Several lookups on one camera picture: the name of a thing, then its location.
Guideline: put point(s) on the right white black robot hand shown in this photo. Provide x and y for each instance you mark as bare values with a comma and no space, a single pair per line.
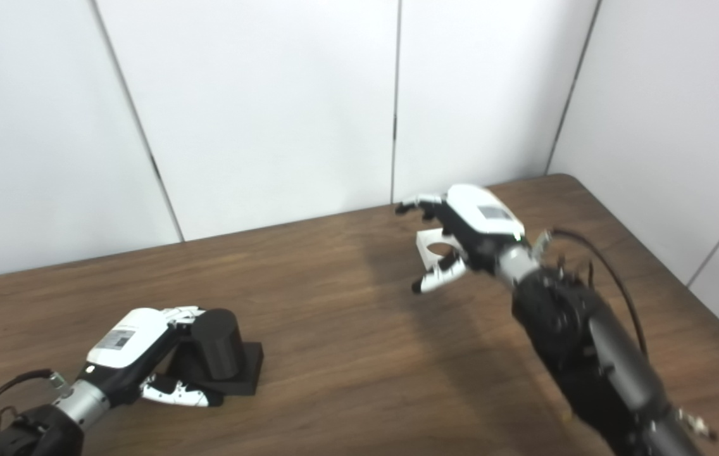
483,228

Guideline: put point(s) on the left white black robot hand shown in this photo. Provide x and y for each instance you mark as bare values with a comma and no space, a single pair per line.
122,348

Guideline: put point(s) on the white square piece with hole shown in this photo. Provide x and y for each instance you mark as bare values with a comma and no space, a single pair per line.
424,244

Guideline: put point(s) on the black peg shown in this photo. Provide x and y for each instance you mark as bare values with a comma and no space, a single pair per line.
217,351

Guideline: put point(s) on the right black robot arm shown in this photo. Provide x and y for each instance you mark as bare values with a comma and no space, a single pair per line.
593,354

